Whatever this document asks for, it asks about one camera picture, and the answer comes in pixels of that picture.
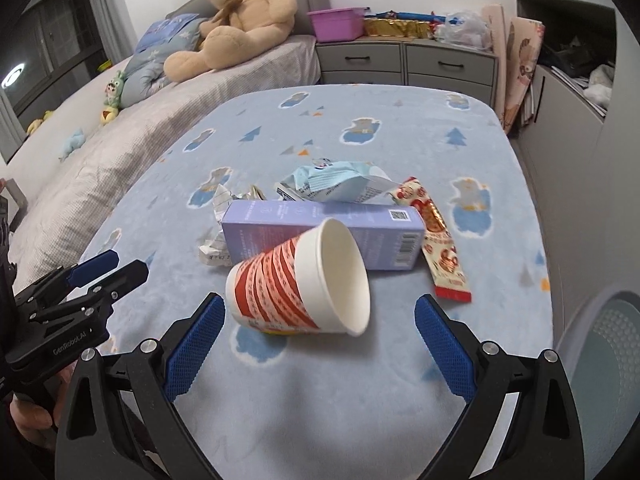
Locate grey bed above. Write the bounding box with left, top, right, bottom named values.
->
left=0, top=35, right=322, bottom=286

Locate pink folded mat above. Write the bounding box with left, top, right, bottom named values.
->
left=481, top=4, right=513, bottom=111

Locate blue patterned pillow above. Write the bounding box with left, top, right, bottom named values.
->
left=118, top=49, right=201, bottom=109

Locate white cloth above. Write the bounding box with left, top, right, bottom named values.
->
left=582, top=62, right=617, bottom=111

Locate white paper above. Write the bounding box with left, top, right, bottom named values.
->
left=197, top=227, right=234, bottom=267

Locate colourful wrapping paper roll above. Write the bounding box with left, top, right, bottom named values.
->
left=370, top=8, right=451, bottom=24

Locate grey drawer cabinet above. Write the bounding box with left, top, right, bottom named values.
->
left=315, top=35, right=501, bottom=111

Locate cartoon printed folded mat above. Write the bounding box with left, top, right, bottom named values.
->
left=502, top=15, right=546, bottom=134

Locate small yellow plush toy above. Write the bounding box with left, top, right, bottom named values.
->
left=26, top=110, right=54, bottom=136

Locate silver foil wrapper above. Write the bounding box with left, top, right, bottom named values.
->
left=209, top=182, right=280, bottom=226

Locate red striped paper cup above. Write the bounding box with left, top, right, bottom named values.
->
left=225, top=217, right=372, bottom=338

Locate gold gift box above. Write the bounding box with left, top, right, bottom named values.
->
left=362, top=17, right=434, bottom=40

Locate purple cardboard box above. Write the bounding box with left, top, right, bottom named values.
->
left=221, top=199, right=427, bottom=272

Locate small blue plush toy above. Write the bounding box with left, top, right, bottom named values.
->
left=59, top=129, right=86, bottom=162

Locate grey plastic trash bin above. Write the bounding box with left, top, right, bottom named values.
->
left=552, top=290, right=640, bottom=480

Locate purple plastic basket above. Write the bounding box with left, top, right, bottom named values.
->
left=306, top=6, right=370, bottom=43

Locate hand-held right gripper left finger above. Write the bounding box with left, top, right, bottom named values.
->
left=55, top=294, right=226, bottom=480

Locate green plush toy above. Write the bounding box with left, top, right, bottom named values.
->
left=100, top=71, right=127, bottom=126

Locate light blue snack packet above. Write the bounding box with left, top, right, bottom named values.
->
left=276, top=159, right=401, bottom=206

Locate person's left hand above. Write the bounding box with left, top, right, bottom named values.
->
left=9, top=395, right=57, bottom=452

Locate beige teddy bear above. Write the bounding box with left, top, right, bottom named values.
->
left=164, top=0, right=298, bottom=83

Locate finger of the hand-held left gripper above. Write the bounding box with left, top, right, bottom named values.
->
left=15, top=250, right=121, bottom=311
left=30, top=260, right=150, bottom=325

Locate blue printed pillow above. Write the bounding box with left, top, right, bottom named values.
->
left=135, top=13, right=212, bottom=54

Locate stack of papers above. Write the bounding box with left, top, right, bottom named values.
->
left=550, top=62, right=608, bottom=117

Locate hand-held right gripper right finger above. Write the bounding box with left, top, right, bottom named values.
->
left=414, top=294, right=588, bottom=480

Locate clear plastic bag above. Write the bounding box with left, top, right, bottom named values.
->
left=432, top=10, right=493, bottom=52

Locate blue printed blanket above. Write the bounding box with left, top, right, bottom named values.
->
left=65, top=84, right=556, bottom=480

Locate red white snack wrapper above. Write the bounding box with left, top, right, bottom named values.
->
left=387, top=176, right=473, bottom=304

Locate dark window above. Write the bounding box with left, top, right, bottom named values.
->
left=0, top=0, right=139, bottom=161

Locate dark bag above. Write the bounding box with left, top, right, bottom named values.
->
left=542, top=35, right=616, bottom=68

